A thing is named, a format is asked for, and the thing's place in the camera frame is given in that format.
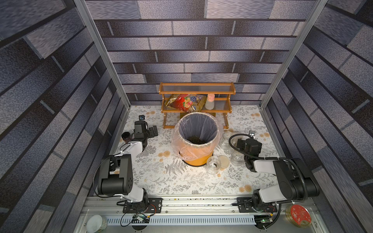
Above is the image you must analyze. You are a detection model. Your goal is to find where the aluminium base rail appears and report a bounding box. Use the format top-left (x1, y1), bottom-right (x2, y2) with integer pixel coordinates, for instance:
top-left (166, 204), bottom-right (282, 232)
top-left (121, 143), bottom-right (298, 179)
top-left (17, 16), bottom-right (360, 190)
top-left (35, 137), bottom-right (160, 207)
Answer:
top-left (74, 195), bottom-right (328, 233)

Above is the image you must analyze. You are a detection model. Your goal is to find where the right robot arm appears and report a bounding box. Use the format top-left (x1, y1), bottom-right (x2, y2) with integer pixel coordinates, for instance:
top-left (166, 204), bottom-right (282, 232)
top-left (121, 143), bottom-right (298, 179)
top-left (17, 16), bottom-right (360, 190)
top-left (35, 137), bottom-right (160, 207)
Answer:
top-left (233, 138), bottom-right (321, 213)

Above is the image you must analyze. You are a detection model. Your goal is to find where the black corrugated cable conduit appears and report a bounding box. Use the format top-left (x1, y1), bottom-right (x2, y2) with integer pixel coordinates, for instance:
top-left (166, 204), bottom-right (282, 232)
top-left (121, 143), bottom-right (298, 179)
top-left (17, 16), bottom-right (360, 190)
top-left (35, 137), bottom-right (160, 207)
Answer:
top-left (228, 133), bottom-right (308, 202)

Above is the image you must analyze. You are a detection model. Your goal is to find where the white lidded jar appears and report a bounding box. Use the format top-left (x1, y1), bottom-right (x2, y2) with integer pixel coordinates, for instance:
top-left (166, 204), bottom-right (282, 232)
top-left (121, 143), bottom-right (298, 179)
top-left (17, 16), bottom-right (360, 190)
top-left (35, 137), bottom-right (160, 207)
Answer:
top-left (86, 215), bottom-right (108, 233)

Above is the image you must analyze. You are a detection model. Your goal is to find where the colourful candy bag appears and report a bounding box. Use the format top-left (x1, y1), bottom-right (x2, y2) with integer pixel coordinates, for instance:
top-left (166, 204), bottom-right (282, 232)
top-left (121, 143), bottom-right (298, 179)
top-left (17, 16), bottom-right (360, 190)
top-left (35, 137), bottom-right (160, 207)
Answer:
top-left (165, 94), bottom-right (207, 113)

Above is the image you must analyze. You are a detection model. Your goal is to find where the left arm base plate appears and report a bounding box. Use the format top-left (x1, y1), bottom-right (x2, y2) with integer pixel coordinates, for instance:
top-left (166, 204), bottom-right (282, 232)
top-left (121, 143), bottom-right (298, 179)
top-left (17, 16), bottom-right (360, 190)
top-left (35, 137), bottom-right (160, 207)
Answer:
top-left (122, 198), bottom-right (163, 214)

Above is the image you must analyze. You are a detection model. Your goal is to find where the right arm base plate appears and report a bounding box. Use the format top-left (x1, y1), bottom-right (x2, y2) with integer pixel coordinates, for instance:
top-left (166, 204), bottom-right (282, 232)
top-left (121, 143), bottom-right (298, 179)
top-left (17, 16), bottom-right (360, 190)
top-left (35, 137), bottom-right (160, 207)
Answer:
top-left (237, 197), bottom-right (278, 214)

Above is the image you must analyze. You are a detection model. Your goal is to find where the red round tin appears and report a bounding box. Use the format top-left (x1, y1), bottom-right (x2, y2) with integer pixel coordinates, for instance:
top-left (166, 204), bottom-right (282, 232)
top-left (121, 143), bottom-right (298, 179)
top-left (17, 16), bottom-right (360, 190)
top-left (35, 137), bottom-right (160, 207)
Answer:
top-left (286, 204), bottom-right (312, 228)

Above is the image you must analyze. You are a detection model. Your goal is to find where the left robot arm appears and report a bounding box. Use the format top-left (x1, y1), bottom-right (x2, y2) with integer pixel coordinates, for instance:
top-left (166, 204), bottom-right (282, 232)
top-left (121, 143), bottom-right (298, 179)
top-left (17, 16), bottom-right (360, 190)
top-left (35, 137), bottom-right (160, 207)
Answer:
top-left (95, 119), bottom-right (158, 207)

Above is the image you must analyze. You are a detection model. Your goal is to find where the pink lidded plastic cup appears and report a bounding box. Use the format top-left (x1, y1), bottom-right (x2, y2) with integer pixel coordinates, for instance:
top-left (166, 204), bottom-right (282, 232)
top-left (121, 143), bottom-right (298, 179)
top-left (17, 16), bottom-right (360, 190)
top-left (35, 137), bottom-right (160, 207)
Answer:
top-left (205, 94), bottom-right (215, 110)

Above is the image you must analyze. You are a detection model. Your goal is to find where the dark red small jar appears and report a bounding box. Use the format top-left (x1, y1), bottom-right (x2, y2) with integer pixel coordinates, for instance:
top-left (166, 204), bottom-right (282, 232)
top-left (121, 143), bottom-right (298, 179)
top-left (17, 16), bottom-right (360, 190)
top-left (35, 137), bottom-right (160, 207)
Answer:
top-left (121, 132), bottom-right (132, 144)

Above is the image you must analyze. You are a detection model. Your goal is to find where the floral table mat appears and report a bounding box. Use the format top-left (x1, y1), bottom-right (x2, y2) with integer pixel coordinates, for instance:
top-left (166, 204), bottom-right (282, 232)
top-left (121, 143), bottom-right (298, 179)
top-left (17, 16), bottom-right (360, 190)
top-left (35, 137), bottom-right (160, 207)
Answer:
top-left (123, 105), bottom-right (278, 195)

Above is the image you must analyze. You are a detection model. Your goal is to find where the glass tea jar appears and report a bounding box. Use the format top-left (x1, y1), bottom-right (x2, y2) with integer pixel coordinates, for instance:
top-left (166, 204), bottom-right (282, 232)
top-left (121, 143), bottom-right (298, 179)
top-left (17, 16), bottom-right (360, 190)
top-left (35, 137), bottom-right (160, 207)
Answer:
top-left (230, 151), bottom-right (245, 167)

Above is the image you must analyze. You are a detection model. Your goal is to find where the clear plastic bin liner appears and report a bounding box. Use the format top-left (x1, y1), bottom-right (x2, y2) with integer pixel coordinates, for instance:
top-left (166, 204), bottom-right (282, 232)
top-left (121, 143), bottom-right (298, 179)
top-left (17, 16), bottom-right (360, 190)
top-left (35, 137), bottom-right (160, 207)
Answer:
top-left (171, 112), bottom-right (222, 162)

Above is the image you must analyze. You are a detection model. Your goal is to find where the wooden two-tier shelf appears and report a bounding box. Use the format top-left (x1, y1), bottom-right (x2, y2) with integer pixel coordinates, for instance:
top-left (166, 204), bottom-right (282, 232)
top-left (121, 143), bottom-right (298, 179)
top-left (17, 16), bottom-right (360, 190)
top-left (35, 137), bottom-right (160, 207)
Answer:
top-left (158, 83), bottom-right (236, 129)

